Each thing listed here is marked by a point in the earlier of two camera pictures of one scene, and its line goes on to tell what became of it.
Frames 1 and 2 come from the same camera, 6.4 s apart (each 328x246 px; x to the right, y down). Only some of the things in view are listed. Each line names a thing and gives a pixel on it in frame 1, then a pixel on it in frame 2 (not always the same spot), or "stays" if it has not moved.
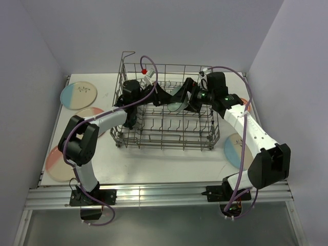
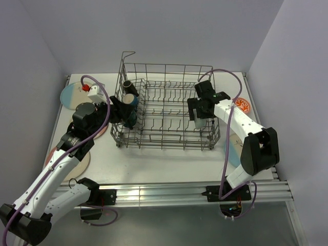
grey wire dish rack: [163, 108] stays
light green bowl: [178, 106] → [199, 122]
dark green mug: [130, 120] stays
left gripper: [160, 97] → [122, 115]
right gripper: [192, 87] → [193, 103]
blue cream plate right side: [233, 147] stays
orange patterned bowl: [245, 102] stays
